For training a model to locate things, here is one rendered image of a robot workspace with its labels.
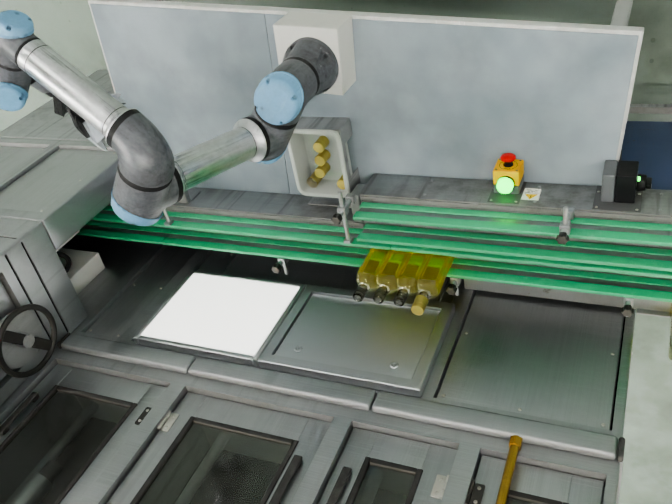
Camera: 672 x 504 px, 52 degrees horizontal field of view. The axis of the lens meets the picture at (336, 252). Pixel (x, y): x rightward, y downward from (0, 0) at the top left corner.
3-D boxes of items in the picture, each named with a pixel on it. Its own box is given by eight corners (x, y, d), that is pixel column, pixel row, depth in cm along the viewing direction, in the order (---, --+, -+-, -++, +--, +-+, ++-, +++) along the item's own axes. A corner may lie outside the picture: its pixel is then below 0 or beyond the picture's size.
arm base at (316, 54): (286, 31, 181) (269, 46, 174) (340, 43, 177) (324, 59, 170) (286, 84, 191) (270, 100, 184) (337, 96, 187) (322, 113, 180)
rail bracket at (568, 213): (561, 214, 179) (553, 244, 169) (561, 189, 175) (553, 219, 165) (577, 215, 177) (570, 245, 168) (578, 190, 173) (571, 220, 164)
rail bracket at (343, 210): (352, 227, 208) (337, 251, 199) (343, 178, 198) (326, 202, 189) (362, 228, 206) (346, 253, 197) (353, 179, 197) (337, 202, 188)
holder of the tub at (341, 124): (314, 194, 224) (304, 207, 218) (297, 116, 208) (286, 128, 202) (363, 198, 217) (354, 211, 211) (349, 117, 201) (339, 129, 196)
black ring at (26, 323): (56, 340, 214) (7, 391, 199) (27, 287, 202) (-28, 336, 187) (68, 343, 212) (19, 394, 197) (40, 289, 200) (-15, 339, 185)
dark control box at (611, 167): (603, 185, 183) (600, 202, 177) (605, 158, 179) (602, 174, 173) (637, 186, 180) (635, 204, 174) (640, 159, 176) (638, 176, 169)
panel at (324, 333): (194, 276, 235) (135, 344, 210) (191, 269, 233) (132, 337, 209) (455, 310, 199) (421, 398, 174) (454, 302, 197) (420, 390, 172)
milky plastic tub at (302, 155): (309, 181, 220) (298, 195, 214) (296, 116, 208) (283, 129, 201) (360, 184, 213) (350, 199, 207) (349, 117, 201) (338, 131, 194)
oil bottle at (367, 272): (381, 249, 209) (355, 293, 194) (378, 233, 206) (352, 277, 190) (399, 250, 207) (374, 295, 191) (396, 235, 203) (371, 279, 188)
